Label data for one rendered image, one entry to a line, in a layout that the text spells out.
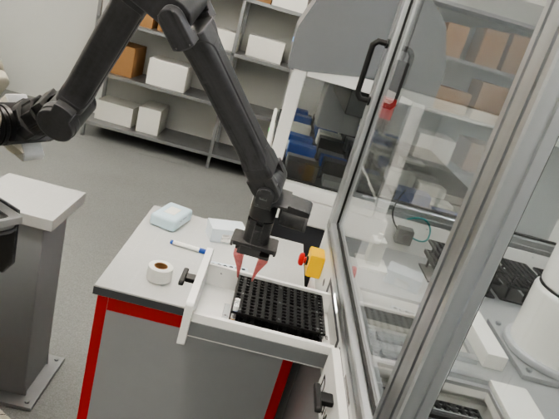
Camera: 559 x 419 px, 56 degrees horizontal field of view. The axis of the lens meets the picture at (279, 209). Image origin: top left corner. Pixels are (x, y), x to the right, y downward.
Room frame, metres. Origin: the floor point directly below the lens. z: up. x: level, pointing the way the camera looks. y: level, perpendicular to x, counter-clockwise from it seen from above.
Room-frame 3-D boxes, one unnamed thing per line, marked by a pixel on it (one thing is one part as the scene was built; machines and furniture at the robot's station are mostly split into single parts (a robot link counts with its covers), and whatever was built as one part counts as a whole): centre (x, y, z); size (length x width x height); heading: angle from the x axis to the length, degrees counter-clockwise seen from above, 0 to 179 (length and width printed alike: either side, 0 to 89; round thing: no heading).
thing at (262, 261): (1.07, 0.03, 1.02); 0.07 x 0.07 x 0.09; 1
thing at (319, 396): (0.82, -0.18, 0.91); 0.07 x 0.04 x 0.01; 4
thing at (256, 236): (1.06, 0.03, 1.09); 0.10 x 0.07 x 0.07; 91
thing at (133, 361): (1.52, 0.14, 0.38); 0.62 x 0.58 x 0.76; 4
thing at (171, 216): (1.71, 0.36, 0.78); 0.15 x 0.10 x 0.04; 170
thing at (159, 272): (1.32, 0.28, 0.78); 0.07 x 0.07 x 0.04
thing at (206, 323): (1.13, -0.07, 0.86); 0.40 x 0.26 x 0.06; 94
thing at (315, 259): (1.46, -0.14, 0.88); 0.07 x 0.05 x 0.07; 4
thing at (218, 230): (1.70, 0.16, 0.79); 0.13 x 0.09 x 0.05; 114
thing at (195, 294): (1.11, 0.14, 0.87); 0.29 x 0.02 x 0.11; 4
